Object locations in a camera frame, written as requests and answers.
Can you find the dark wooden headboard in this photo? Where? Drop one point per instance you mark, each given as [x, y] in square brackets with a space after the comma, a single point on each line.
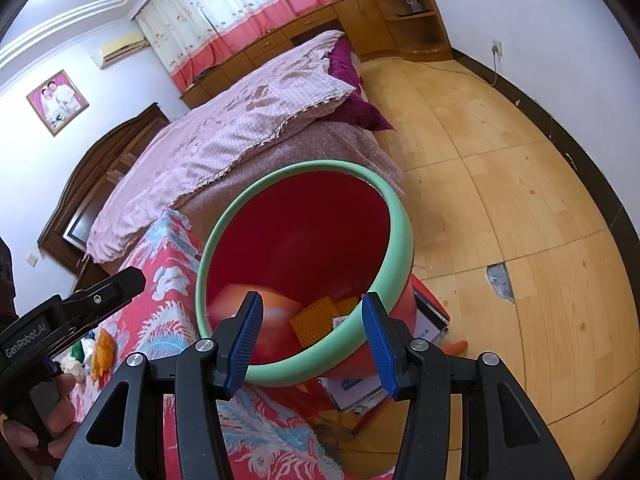
[95, 180]

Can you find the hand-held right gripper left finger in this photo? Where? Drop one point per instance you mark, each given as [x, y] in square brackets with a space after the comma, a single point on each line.
[245, 345]

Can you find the small orange object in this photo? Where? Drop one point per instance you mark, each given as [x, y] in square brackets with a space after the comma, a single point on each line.
[457, 346]

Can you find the red floral tablecloth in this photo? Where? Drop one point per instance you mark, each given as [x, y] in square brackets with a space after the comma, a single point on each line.
[165, 280]

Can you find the purple cushion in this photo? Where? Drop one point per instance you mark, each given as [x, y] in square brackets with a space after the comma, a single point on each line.
[355, 95]

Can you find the wall switch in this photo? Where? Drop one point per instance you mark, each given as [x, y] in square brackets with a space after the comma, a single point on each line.
[33, 260]

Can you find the framed wall photo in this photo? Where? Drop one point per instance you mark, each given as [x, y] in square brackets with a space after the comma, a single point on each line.
[57, 102]

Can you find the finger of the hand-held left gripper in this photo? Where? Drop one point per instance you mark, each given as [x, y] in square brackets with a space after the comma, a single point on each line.
[115, 290]

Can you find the yellow foam net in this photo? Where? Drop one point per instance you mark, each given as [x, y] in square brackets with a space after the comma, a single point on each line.
[315, 322]

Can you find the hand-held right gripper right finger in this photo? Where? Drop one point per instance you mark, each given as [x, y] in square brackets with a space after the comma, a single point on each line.
[380, 345]

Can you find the red bin with green rim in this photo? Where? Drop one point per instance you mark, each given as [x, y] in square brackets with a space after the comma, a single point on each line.
[300, 240]

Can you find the white and blue box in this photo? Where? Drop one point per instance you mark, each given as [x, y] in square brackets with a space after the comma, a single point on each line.
[343, 323]

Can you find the white air conditioner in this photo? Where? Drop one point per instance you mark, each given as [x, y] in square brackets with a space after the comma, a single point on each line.
[122, 50]

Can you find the green figurine toy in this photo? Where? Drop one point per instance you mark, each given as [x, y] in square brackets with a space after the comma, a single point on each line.
[76, 351]

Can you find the long wooden cabinet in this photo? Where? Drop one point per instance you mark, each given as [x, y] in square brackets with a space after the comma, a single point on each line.
[380, 15]

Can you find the cream and red curtain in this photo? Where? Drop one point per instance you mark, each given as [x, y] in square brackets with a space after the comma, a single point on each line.
[240, 15]

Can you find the person's left hand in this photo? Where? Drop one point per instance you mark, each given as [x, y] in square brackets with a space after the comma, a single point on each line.
[57, 410]

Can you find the bed with pink blanket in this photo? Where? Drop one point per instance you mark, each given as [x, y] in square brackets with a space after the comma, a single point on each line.
[320, 145]

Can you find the bed with pink cover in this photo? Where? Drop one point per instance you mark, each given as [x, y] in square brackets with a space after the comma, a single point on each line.
[225, 125]

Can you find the white printed cardboard box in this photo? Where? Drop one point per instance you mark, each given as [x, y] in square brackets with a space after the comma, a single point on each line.
[431, 317]
[357, 390]

